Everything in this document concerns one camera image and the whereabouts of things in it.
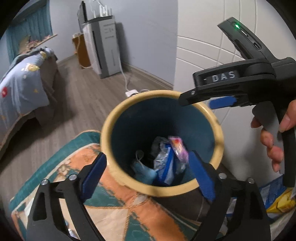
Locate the right human hand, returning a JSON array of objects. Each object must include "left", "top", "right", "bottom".
[{"left": 251, "top": 101, "right": 285, "bottom": 174}]

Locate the white wifi router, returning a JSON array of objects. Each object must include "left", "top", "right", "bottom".
[{"left": 89, "top": 0, "right": 112, "bottom": 19}]

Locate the white power cable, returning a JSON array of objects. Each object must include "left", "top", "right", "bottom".
[{"left": 117, "top": 53, "right": 130, "bottom": 91}]

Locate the white power strip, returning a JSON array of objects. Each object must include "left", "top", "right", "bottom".
[{"left": 125, "top": 89, "right": 139, "bottom": 98}]

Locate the yellow teal trash bin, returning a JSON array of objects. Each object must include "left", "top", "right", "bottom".
[{"left": 100, "top": 89, "right": 224, "bottom": 197}]

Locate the clothes pile on windowsill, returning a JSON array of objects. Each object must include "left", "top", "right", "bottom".
[{"left": 18, "top": 35, "right": 51, "bottom": 54}]

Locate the yellow blue package on floor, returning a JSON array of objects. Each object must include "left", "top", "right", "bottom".
[{"left": 226, "top": 175, "right": 295, "bottom": 222}]

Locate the wooden tv cabinet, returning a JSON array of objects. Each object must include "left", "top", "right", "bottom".
[{"left": 72, "top": 33, "right": 91, "bottom": 69}]

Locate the light blue plastic bag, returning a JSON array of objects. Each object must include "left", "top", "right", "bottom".
[{"left": 131, "top": 150, "right": 157, "bottom": 185}]

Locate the pink purple snack wrapper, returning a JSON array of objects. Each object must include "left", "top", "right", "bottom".
[{"left": 169, "top": 136, "right": 189, "bottom": 173}]

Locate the patterned teal orange cushion mat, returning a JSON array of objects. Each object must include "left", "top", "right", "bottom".
[{"left": 9, "top": 130, "right": 201, "bottom": 240}]

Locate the teal window curtain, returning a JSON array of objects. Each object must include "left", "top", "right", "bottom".
[{"left": 6, "top": 1, "right": 53, "bottom": 62}]

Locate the bed with blue quilt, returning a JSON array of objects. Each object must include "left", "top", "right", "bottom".
[{"left": 1, "top": 47, "right": 57, "bottom": 149}]

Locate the blue white snack bag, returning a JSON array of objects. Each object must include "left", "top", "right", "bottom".
[{"left": 151, "top": 137, "right": 179, "bottom": 186}]

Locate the black television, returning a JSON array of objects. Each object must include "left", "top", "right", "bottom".
[{"left": 77, "top": 1, "right": 87, "bottom": 31}]

